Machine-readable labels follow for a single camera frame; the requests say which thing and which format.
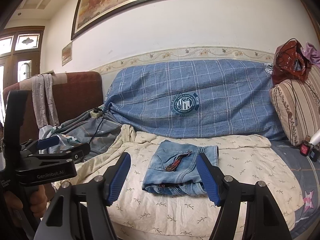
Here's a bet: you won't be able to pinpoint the small red bottle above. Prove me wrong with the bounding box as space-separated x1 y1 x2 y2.
300 135 311 157

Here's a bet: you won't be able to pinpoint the brown headboard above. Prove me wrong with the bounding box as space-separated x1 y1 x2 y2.
2 71 104 201

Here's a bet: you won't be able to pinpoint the person's left hand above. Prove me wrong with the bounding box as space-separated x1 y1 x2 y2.
4 185 48 224

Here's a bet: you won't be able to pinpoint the white power strip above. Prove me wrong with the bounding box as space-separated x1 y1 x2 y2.
90 108 103 119

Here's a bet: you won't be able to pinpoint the red-brown bag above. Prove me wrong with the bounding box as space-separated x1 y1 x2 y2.
272 38 312 86

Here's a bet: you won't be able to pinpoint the purple cloth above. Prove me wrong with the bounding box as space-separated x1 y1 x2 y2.
302 42 320 68

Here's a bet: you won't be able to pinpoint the striped beige pillow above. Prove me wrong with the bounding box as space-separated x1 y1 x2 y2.
270 65 319 146

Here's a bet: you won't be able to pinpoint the small framed picture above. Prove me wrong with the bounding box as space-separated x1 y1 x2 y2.
62 42 73 66

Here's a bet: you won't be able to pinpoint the grey cloth on headboard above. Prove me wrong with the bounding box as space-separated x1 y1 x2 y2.
31 74 59 128

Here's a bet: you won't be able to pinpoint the blue denim pants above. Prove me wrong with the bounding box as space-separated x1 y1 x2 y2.
142 140 219 196

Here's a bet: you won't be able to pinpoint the white tube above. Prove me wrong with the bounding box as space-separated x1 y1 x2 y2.
310 129 320 146

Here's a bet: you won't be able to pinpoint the black power cable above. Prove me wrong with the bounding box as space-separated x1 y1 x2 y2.
88 108 108 145

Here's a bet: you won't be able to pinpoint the grey patterned bedsheet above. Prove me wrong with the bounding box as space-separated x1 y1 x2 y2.
39 111 121 160

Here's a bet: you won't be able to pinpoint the wooden door with windows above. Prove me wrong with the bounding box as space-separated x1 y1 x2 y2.
0 25 46 91

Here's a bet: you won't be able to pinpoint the cream leaf-print blanket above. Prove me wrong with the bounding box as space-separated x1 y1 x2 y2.
71 125 303 239

